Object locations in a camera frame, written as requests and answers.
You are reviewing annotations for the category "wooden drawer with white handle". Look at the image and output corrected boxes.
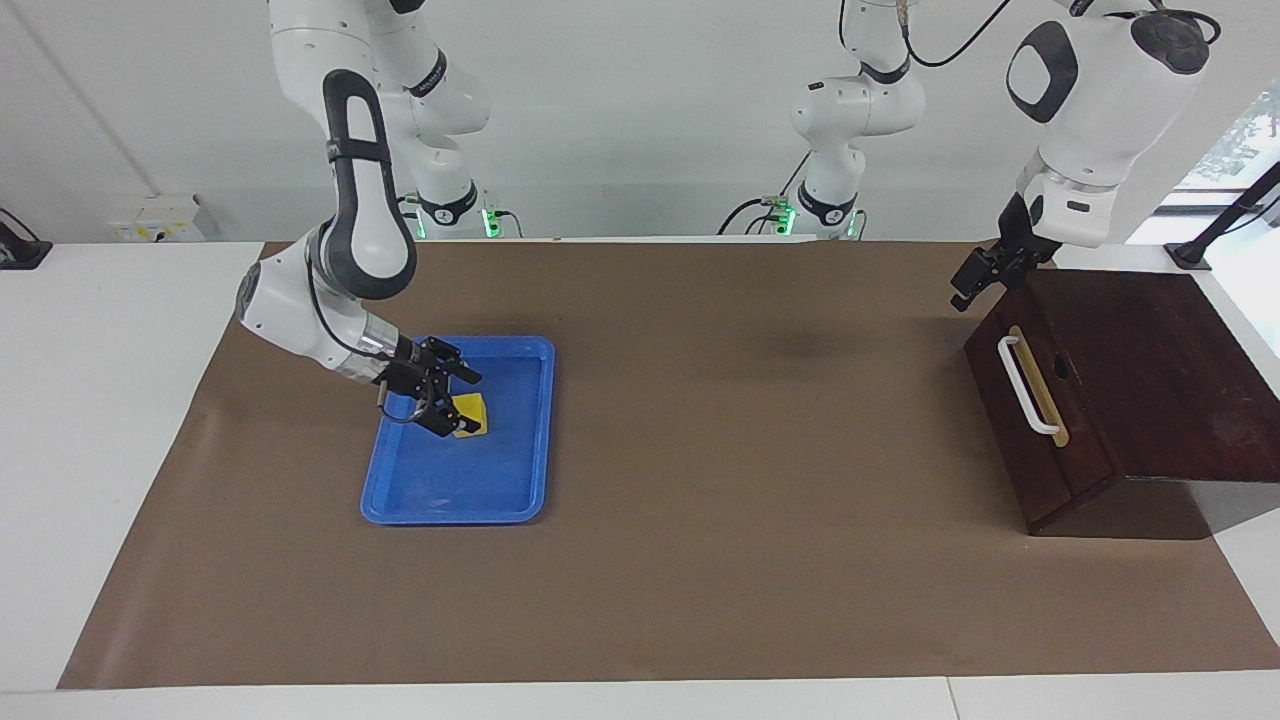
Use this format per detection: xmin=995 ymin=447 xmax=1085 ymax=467
xmin=963 ymin=295 xmax=1121 ymax=534

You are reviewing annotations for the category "white wall socket box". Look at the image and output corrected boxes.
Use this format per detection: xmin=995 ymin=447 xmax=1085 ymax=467
xmin=107 ymin=194 xmax=218 ymax=244

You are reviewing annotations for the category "black camera stand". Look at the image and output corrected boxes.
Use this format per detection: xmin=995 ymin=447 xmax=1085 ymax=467
xmin=1165 ymin=160 xmax=1280 ymax=273

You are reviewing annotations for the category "black left arm base cable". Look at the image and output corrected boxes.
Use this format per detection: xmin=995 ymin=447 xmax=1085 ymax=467
xmin=716 ymin=180 xmax=803 ymax=238

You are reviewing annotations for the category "yellow cube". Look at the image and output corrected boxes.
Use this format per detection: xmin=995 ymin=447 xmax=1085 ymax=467
xmin=451 ymin=391 xmax=492 ymax=440

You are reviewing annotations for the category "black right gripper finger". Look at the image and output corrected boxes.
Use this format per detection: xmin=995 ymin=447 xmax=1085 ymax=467
xmin=427 ymin=339 xmax=484 ymax=387
xmin=414 ymin=394 xmax=472 ymax=440

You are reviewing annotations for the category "brown table mat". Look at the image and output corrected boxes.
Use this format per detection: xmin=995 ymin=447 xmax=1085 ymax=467
xmin=57 ymin=240 xmax=1280 ymax=691

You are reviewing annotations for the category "blue plastic tray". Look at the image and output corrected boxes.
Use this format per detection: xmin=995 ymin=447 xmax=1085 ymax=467
xmin=360 ymin=335 xmax=556 ymax=527

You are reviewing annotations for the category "dark wooden drawer cabinet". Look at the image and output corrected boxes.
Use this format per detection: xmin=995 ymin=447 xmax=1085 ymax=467
xmin=963 ymin=268 xmax=1280 ymax=541

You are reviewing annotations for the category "small black table mount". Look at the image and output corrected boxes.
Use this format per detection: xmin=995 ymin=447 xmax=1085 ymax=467
xmin=0 ymin=208 xmax=53 ymax=271

